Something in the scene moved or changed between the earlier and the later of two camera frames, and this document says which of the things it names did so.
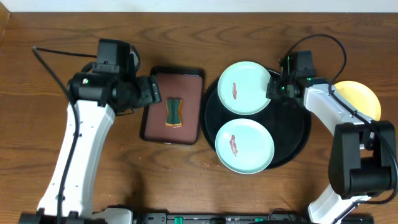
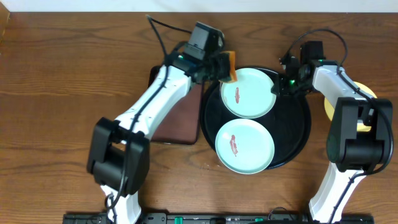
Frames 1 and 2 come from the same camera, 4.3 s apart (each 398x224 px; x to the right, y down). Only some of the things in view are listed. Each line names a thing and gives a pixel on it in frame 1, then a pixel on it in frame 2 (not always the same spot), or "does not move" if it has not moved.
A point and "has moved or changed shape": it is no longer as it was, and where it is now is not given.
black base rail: [256, 218] does not move
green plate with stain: [242, 88] has moved or changed shape
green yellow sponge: [174, 106] -> [227, 72]
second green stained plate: [244, 146] does not move
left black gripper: [154, 89] -> [224, 65]
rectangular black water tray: [176, 83] does not move
